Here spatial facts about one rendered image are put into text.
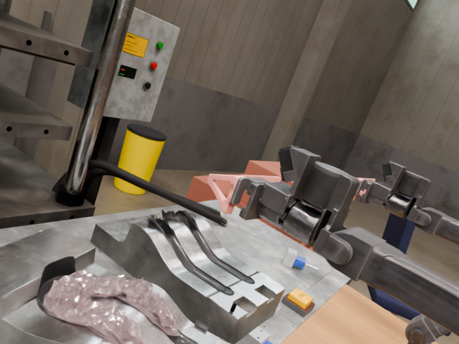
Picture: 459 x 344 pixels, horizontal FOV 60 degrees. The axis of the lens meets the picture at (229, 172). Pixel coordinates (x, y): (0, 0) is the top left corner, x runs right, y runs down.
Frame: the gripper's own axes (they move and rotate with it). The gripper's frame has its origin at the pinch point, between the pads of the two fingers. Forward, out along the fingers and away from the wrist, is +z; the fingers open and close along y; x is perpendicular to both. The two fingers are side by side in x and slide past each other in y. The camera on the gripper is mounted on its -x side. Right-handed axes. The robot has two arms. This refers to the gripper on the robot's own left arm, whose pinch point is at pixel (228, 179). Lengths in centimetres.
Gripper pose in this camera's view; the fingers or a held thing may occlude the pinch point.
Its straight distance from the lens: 72.9
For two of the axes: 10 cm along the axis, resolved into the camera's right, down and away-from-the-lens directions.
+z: -7.3, -4.0, 5.5
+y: -5.9, -0.2, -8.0
